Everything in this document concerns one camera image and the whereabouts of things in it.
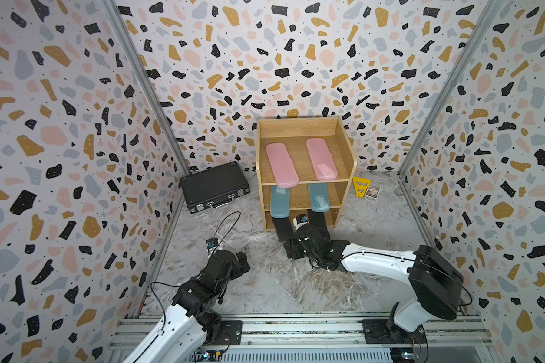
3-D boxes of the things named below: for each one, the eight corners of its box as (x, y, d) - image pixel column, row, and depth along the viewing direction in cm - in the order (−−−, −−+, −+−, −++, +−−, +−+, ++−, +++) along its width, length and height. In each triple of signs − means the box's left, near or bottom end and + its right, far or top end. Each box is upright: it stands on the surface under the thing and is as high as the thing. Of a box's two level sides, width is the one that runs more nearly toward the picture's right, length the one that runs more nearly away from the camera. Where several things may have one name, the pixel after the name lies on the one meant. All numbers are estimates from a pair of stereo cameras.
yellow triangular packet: (356, 197, 115) (357, 194, 113) (352, 179, 123) (352, 176, 121) (374, 197, 115) (375, 195, 113) (368, 179, 123) (369, 176, 121)
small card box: (364, 196, 115) (365, 193, 113) (367, 186, 120) (369, 183, 118) (376, 201, 113) (377, 198, 112) (379, 190, 118) (380, 187, 116)
